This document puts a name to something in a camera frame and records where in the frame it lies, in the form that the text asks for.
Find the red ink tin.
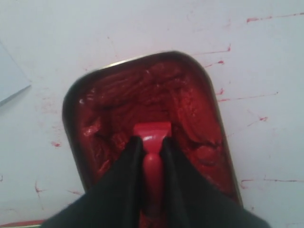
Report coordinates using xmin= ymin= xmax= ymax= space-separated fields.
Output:
xmin=62 ymin=51 xmax=242 ymax=204

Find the red plastic stamp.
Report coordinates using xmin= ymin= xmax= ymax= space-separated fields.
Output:
xmin=133 ymin=122 xmax=171 ymax=218

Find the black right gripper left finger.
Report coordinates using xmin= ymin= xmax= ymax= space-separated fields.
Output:
xmin=42 ymin=136 xmax=143 ymax=228

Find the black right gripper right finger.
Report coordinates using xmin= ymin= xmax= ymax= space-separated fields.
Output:
xmin=161 ymin=137 xmax=270 ymax=228

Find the white paper sheet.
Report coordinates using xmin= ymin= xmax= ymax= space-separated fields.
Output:
xmin=0 ymin=42 xmax=31 ymax=106

